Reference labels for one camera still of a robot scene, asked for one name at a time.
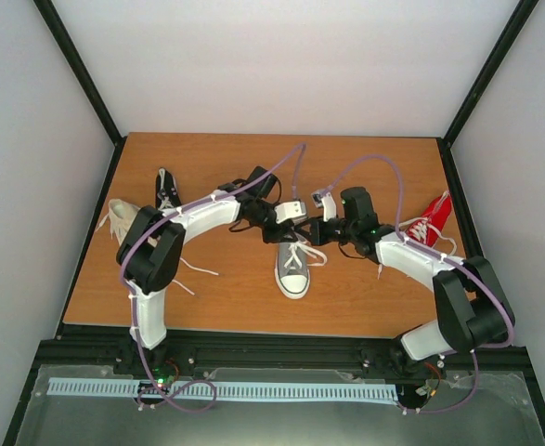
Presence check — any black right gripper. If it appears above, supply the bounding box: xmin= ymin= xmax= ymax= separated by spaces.
xmin=294 ymin=215 xmax=357 ymax=246

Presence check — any white lace of grey sneaker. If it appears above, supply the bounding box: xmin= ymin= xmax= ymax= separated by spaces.
xmin=277 ymin=240 xmax=328 ymax=277

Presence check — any grey low-top sneaker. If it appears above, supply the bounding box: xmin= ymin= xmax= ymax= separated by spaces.
xmin=275 ymin=242 xmax=310 ymax=300

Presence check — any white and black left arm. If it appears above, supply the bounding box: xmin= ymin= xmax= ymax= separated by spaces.
xmin=116 ymin=166 xmax=296 ymax=374

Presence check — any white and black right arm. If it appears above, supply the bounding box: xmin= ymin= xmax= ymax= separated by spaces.
xmin=295 ymin=187 xmax=514 ymax=362

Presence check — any white lace of red sneaker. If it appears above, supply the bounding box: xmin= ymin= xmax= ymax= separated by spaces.
xmin=375 ymin=217 xmax=461 ymax=290

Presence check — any red high-top sneaker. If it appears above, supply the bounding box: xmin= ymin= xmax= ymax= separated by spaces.
xmin=402 ymin=190 xmax=452 ymax=247

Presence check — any white lace of black sneaker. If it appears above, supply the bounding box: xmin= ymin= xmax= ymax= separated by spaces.
xmin=155 ymin=167 xmax=168 ymax=209

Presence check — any black high-top sneaker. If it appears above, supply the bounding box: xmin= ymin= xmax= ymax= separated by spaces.
xmin=155 ymin=167 xmax=182 ymax=210

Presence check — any white high-top sneaker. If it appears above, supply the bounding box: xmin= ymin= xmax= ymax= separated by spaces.
xmin=107 ymin=199 xmax=140 ymax=245

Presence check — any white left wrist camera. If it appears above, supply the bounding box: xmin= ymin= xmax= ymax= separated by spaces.
xmin=274 ymin=200 xmax=307 ymax=224

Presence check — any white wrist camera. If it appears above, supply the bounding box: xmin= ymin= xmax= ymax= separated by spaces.
xmin=311 ymin=189 xmax=338 ymax=222
xmin=274 ymin=200 xmax=307 ymax=224

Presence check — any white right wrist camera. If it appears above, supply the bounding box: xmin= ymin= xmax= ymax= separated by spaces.
xmin=311 ymin=189 xmax=338 ymax=222

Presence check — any light blue slotted cable duct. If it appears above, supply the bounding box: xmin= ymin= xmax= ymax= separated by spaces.
xmin=46 ymin=377 xmax=397 ymax=404

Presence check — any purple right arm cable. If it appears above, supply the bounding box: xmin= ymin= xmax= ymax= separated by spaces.
xmin=322 ymin=155 xmax=515 ymax=415

